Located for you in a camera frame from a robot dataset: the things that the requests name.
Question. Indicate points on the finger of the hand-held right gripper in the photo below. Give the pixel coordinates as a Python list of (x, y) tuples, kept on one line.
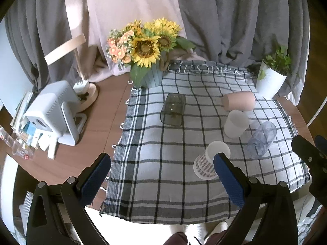
[(306, 153), (322, 145)]

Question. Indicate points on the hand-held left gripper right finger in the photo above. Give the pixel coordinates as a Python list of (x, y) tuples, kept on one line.
[(227, 178)]

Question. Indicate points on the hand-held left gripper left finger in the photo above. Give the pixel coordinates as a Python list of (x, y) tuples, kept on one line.
[(95, 177)]

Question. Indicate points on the white dotted cup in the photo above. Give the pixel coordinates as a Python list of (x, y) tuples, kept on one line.
[(204, 163)]

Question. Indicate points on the clear plastic cup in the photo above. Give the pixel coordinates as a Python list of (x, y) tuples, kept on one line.
[(261, 139)]

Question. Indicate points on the frosted white cup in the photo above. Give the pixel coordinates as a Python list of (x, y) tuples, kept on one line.
[(236, 123)]

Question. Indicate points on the pink cup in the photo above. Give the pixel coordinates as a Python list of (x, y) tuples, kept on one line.
[(238, 101)]

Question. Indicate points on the dark smoked glass cup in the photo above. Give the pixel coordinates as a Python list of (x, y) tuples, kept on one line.
[(173, 109)]

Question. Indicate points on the white curved tube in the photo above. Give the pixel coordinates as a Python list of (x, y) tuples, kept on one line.
[(316, 112)]

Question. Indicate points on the white boxes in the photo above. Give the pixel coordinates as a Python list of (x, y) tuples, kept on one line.
[(48, 145)]

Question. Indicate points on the grey checked cloth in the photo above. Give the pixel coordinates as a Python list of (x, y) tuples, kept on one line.
[(158, 158)]

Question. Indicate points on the white ribbed object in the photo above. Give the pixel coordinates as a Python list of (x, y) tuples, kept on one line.
[(25, 209)]

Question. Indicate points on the person's maroon trouser legs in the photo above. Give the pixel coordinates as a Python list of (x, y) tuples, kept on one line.
[(178, 238)]

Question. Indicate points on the green plant in white pot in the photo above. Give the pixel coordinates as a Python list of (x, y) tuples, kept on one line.
[(269, 81)]

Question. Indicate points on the white projector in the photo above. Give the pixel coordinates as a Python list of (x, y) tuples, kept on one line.
[(51, 109)]

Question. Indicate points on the clear drinking glasses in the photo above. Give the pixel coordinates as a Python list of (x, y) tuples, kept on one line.
[(19, 149)]

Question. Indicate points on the white desk lamp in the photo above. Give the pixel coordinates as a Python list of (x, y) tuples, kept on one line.
[(88, 94)]

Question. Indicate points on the stack of books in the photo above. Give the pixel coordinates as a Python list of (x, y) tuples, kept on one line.
[(21, 112)]

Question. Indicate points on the grey ribbed vase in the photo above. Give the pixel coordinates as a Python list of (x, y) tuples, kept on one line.
[(153, 77)]

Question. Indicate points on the sunflower bouquet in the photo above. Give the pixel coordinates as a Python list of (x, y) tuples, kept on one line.
[(145, 47)]

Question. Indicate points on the grey curtain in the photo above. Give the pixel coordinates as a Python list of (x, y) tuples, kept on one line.
[(43, 30), (242, 17)]

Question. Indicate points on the pink curtain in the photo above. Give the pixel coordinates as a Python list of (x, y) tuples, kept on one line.
[(122, 5)]

